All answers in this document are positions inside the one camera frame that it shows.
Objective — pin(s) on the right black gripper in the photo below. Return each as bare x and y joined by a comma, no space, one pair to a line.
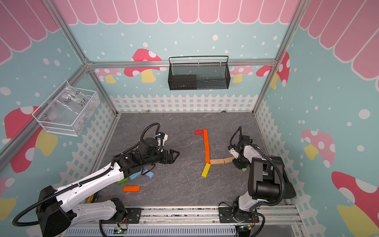
239,166

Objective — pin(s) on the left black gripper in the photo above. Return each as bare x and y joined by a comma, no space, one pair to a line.
170,160

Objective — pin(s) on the natural wood block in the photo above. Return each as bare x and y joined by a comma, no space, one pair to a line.
228,160
217,161

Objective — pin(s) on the red small block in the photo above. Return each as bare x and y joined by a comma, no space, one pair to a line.
198,132

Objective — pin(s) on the orange block short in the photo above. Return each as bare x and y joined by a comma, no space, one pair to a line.
207,156

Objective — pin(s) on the yellow long block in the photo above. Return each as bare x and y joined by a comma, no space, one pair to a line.
206,170

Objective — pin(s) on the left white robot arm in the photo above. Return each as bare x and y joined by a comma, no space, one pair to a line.
59,209

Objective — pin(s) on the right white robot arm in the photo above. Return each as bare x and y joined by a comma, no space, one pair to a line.
266,183

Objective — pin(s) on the light blue short block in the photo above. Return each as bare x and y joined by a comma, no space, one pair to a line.
149,174

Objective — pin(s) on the light blue long block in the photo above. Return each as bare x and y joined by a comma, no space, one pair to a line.
135,175

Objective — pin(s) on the orange block front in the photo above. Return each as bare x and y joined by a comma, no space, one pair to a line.
131,189

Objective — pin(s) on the black box in basket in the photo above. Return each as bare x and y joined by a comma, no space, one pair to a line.
182,82

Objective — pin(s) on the clear plastic bag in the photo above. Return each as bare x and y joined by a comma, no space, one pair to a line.
68,104

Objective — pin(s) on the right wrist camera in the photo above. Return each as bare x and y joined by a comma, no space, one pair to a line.
237,149

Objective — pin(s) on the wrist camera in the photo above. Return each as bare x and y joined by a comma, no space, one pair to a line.
237,149
150,146

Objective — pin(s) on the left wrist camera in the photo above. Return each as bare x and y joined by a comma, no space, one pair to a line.
150,146

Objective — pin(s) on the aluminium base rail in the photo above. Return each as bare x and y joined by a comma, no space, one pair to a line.
194,221

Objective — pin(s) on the black wire basket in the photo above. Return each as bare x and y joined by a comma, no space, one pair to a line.
212,72

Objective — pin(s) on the yellow handled tool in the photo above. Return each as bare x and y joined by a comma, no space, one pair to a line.
90,199

